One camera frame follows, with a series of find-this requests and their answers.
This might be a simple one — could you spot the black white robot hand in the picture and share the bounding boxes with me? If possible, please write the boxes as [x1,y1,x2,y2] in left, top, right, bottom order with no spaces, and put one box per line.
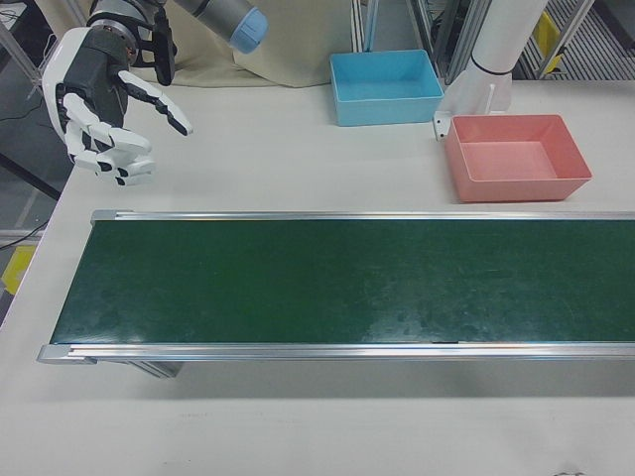
[42,27,195,188]

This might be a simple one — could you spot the blue plastic box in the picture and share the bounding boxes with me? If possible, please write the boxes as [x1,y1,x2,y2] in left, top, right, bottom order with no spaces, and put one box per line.
[329,49,445,127]

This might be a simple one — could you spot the pink plastic box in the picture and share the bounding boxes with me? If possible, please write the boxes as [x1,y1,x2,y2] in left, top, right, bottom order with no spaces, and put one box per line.
[444,114,593,203]

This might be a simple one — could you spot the yellow plastic bin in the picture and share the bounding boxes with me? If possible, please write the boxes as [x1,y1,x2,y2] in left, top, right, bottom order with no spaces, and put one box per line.
[0,244,39,297]

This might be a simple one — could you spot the beige curtain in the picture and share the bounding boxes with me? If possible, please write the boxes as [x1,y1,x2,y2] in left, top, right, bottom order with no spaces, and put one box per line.
[39,0,369,89]

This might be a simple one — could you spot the green conveyor belt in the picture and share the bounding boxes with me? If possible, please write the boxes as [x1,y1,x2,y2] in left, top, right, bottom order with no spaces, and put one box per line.
[51,219,635,345]

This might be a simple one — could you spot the aluminium conveyor leg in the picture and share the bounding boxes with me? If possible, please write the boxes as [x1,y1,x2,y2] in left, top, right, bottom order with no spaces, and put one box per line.
[125,360,183,381]

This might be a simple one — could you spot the white column stand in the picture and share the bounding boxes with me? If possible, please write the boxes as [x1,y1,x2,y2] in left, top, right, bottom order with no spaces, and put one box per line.
[440,0,545,119]

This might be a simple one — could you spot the yellow plastic part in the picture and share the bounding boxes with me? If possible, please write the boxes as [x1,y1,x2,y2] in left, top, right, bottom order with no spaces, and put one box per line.
[532,9,568,71]

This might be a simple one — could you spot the grey roller conveyor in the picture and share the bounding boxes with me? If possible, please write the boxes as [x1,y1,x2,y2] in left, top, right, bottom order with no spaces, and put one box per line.
[520,0,635,81]

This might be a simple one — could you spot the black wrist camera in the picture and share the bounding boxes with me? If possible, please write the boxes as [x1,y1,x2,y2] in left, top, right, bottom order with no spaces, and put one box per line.
[150,6,178,87]

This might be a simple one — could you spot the aluminium conveyor rail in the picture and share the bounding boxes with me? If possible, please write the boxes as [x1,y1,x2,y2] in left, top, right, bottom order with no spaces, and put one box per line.
[91,208,635,223]
[38,340,635,366]

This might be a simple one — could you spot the small white angle bracket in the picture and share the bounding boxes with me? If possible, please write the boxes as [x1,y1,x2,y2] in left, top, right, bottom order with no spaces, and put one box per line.
[433,112,453,143]

